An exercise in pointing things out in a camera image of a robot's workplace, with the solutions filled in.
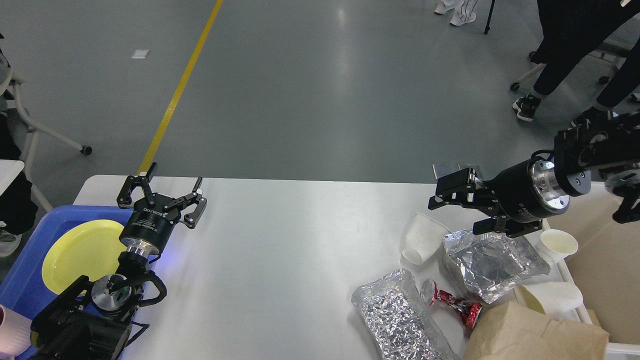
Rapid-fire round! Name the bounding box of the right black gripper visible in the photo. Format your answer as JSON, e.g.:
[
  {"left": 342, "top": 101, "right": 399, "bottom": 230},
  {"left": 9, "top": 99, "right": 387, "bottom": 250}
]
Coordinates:
[{"left": 427, "top": 159, "right": 570, "bottom": 238}]

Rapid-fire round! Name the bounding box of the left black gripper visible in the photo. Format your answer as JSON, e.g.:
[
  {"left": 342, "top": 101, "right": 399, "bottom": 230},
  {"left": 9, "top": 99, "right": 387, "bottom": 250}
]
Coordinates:
[{"left": 116, "top": 161, "right": 208, "bottom": 257}]

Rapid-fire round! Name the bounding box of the yellow plastic plate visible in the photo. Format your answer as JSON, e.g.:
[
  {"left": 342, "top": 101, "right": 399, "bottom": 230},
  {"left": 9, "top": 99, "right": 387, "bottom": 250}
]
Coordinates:
[{"left": 41, "top": 219, "right": 126, "bottom": 295}]

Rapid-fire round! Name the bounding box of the large white paper cup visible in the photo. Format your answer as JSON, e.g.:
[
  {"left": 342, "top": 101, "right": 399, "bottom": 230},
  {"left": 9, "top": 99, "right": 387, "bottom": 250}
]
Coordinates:
[{"left": 514, "top": 281, "right": 583, "bottom": 318}]

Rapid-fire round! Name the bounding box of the brown paper bag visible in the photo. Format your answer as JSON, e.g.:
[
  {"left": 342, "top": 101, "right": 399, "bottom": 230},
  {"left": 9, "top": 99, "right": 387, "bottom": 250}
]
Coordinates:
[{"left": 462, "top": 301, "right": 610, "bottom": 360}]

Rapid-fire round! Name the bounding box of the pink cup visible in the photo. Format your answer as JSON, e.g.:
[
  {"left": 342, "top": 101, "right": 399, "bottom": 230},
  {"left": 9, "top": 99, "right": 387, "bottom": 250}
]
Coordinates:
[{"left": 0, "top": 305, "right": 32, "bottom": 360}]

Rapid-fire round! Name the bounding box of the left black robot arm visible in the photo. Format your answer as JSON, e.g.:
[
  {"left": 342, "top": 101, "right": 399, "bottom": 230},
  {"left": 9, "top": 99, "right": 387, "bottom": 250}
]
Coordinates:
[{"left": 30, "top": 162, "right": 208, "bottom": 360}]

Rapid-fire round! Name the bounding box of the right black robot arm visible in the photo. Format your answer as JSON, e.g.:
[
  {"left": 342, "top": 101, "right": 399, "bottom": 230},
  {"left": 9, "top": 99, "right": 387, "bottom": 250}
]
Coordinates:
[{"left": 427, "top": 112, "right": 640, "bottom": 238}]

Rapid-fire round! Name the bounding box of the floor socket plate right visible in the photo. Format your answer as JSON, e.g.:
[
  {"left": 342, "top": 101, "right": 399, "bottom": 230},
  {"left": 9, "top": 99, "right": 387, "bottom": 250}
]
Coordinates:
[{"left": 457, "top": 162, "right": 485, "bottom": 179}]

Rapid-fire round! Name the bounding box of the floor socket plate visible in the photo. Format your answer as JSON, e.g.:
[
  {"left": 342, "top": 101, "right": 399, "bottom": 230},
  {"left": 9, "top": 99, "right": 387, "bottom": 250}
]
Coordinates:
[
  {"left": 432, "top": 162, "right": 460, "bottom": 180},
  {"left": 457, "top": 162, "right": 485, "bottom": 179}
]

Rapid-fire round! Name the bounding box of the floor socket plate left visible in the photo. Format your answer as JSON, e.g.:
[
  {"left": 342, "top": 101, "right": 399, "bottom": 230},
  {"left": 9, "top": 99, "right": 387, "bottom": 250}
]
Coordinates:
[{"left": 432, "top": 162, "right": 460, "bottom": 180}]

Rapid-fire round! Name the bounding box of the silver foil bag rear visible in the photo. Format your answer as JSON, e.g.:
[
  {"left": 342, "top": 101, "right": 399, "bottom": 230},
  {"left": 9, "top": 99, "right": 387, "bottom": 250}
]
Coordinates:
[{"left": 441, "top": 229, "right": 551, "bottom": 304}]

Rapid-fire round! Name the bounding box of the silver foil bag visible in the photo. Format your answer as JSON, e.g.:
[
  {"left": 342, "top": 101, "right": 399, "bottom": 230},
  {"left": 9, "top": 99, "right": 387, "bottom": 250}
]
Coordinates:
[
  {"left": 441, "top": 229, "right": 551, "bottom": 304},
  {"left": 350, "top": 268, "right": 460, "bottom": 360}
]

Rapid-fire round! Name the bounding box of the white paper cup lying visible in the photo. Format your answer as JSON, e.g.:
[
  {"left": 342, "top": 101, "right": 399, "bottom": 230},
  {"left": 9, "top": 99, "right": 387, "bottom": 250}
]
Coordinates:
[{"left": 399, "top": 212, "right": 451, "bottom": 265}]

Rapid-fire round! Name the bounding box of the white paper cup upright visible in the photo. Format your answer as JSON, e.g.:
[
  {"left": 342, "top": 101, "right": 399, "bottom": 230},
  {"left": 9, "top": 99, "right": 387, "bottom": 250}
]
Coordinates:
[{"left": 535, "top": 228, "right": 579, "bottom": 264}]

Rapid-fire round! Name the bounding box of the crushed red soda can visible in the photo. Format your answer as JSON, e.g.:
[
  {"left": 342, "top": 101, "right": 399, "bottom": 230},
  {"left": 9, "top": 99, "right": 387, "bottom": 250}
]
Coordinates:
[{"left": 420, "top": 278, "right": 483, "bottom": 331}]

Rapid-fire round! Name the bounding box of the beige plastic bin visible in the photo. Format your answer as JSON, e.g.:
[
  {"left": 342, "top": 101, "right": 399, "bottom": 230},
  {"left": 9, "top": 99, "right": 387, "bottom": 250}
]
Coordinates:
[{"left": 542, "top": 181, "right": 640, "bottom": 360}]

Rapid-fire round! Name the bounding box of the silver foil bag front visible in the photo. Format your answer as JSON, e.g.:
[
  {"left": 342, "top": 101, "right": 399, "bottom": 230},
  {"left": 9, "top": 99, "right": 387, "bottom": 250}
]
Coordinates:
[{"left": 350, "top": 268, "right": 460, "bottom": 360}]

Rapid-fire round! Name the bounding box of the seated person at left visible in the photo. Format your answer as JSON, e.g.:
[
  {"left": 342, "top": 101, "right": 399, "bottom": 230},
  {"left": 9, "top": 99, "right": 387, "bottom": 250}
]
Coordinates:
[{"left": 0, "top": 32, "right": 40, "bottom": 258}]

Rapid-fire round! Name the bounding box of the white side table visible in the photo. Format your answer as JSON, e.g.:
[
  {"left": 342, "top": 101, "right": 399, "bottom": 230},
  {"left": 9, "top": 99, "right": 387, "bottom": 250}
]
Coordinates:
[{"left": 0, "top": 159, "right": 25, "bottom": 195}]

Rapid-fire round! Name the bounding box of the blue plastic tray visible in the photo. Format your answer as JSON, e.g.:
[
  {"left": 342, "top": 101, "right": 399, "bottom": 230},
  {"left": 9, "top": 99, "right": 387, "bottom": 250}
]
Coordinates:
[{"left": 0, "top": 205, "right": 161, "bottom": 360}]

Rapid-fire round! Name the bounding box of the office chair left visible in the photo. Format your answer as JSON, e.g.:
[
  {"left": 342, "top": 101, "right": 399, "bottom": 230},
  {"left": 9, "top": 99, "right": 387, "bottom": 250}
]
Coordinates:
[{"left": 1, "top": 68, "right": 93, "bottom": 181}]

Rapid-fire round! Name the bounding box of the black tripod leg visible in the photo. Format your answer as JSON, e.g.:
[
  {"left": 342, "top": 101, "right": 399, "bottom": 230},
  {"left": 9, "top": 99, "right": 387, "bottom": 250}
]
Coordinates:
[{"left": 483, "top": 0, "right": 496, "bottom": 35}]

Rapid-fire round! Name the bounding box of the person in white trousers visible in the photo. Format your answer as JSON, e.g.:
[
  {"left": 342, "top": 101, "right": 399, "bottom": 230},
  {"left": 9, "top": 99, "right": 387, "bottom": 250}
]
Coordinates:
[{"left": 434, "top": 0, "right": 480, "bottom": 27}]

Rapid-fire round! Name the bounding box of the person with black sneakers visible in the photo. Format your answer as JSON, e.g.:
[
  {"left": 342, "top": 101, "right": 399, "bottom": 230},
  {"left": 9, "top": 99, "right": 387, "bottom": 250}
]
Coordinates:
[{"left": 512, "top": 0, "right": 640, "bottom": 127}]

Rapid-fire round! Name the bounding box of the white office chair right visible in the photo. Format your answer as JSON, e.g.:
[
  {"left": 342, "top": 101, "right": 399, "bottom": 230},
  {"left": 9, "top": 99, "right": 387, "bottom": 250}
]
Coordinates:
[{"left": 509, "top": 39, "right": 634, "bottom": 92}]

